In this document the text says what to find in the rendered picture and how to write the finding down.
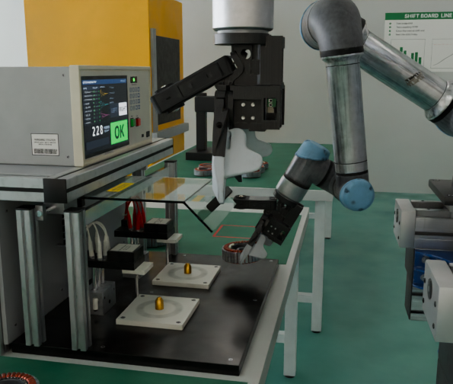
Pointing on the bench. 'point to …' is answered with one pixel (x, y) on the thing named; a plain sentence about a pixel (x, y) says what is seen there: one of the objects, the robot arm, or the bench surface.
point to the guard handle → (217, 200)
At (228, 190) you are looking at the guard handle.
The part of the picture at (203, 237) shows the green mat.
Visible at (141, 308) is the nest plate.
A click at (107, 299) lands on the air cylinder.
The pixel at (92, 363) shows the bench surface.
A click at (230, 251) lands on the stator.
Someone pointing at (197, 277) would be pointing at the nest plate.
